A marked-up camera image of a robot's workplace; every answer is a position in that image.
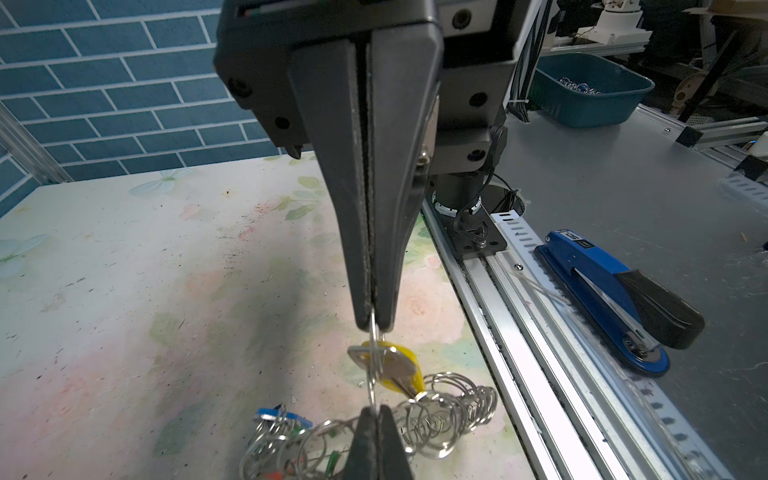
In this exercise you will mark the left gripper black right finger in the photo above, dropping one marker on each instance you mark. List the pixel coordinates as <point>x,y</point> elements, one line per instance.
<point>392,460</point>

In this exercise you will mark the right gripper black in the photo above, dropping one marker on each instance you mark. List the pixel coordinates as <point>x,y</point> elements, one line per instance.
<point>375,81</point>

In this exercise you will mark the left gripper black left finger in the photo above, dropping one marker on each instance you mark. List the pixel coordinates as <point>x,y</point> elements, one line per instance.
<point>362,460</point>

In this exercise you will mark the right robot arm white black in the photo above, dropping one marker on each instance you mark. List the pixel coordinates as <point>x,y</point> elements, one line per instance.
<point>474,180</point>

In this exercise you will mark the yellow key tag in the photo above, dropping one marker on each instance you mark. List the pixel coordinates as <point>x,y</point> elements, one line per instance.
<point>389,365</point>

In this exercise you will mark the blue key tag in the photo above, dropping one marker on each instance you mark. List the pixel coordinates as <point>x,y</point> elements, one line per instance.
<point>279,414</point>

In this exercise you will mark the teal bin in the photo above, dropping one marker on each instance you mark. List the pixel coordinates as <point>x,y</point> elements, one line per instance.
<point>581,90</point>

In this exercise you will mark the blue black device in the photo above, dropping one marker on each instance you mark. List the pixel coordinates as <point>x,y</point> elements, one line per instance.
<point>638,317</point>

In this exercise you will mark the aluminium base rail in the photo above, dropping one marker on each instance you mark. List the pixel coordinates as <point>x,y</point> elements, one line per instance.
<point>579,414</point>

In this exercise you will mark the aluminium corner post left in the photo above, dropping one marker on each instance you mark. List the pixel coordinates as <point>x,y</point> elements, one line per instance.
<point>29,153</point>

